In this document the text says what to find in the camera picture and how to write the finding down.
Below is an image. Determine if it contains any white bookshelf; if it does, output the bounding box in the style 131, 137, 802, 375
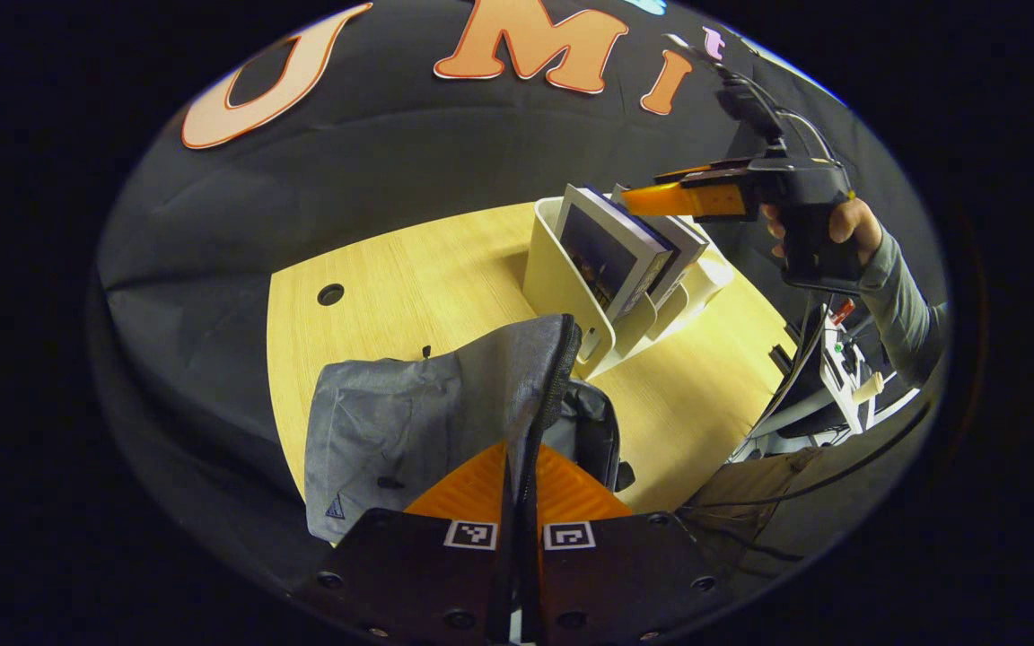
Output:
521, 197, 735, 380

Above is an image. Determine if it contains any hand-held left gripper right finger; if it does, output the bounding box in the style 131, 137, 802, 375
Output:
517, 444, 735, 646

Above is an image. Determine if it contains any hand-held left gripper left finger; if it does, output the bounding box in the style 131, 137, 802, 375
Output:
291, 440, 511, 646

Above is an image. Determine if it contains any black panel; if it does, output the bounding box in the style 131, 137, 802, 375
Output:
750, 310, 832, 441

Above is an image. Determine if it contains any blue cover book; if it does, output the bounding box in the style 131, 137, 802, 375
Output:
556, 184, 675, 322

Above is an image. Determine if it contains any grey portrait cover book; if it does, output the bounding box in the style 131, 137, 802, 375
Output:
611, 184, 712, 310

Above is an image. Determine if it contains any white power strip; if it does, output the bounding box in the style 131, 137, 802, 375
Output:
820, 301, 888, 433

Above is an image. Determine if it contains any grey schoolbag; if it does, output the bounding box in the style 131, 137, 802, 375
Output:
303, 313, 635, 546

